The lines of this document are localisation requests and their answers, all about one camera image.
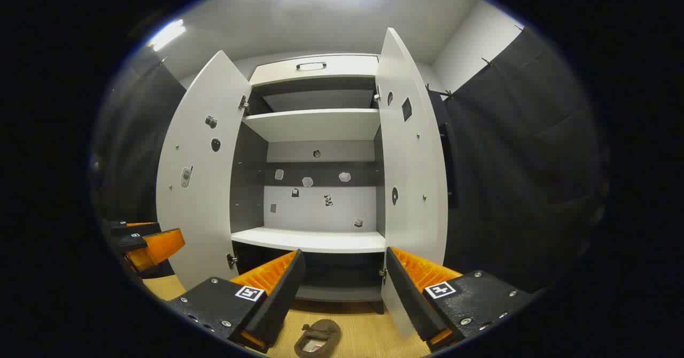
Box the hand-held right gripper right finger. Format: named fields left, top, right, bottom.
left=385, top=247, right=535, bottom=353

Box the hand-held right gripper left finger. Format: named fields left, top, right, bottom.
left=166, top=248, right=306, bottom=354

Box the ceiling light panel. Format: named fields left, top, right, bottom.
left=149, top=19, right=186, bottom=51

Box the white cabinet door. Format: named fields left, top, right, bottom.
left=376, top=27, right=460, bottom=337
left=156, top=50, right=253, bottom=292

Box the brown shoe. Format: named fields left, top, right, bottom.
left=294, top=319, right=341, bottom=358

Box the black backdrop cloth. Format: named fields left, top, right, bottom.
left=91, top=27, right=610, bottom=294

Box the white shoe cabinet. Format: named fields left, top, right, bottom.
left=156, top=27, right=460, bottom=337

